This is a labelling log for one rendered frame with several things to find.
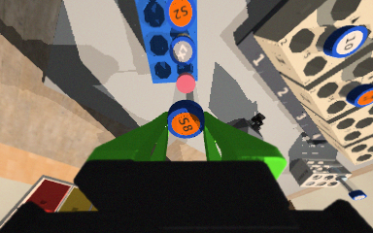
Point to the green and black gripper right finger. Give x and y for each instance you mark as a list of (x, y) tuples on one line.
[(236, 144)]

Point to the blue tube rack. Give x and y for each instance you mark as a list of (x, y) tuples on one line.
[(157, 47)]

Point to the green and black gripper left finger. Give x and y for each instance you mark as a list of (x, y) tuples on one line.
[(137, 144)]

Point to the grey flat mat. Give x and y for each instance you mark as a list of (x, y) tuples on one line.
[(98, 58)]

